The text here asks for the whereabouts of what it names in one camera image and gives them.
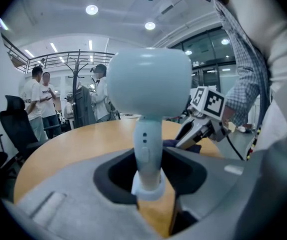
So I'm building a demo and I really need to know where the metal balcony railing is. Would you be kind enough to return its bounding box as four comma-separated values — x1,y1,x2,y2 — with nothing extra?
0,32,116,74

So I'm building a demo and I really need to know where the black coat rack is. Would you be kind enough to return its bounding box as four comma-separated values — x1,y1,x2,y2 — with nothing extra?
67,49,89,130

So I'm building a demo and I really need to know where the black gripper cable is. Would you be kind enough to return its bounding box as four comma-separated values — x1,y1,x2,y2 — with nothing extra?
225,133,246,161

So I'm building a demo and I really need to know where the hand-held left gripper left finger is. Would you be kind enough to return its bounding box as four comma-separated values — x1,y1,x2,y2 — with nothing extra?
14,147,165,240

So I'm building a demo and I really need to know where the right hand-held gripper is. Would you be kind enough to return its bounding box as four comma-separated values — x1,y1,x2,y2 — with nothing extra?
175,85,232,150

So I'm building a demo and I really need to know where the person's right forearm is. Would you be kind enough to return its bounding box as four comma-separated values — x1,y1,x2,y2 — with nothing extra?
220,82,266,130

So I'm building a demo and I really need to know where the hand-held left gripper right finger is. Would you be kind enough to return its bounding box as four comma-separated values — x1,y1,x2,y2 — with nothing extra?
163,146,262,236

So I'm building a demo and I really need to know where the person's body in checked shirt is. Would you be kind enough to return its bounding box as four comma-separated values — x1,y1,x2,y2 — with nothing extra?
173,0,287,165

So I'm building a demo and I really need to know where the grey hanging coat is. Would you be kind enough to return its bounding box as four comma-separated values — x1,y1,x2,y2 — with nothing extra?
72,85,97,130

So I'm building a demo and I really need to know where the multicoloured braided cable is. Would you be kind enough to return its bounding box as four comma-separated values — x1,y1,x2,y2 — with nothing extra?
245,125,262,161

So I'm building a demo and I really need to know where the dark cloth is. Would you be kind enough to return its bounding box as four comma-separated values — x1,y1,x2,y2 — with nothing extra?
162,138,202,154

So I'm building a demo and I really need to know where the dark glass window wall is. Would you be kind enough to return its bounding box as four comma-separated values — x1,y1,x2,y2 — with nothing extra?
169,27,237,95

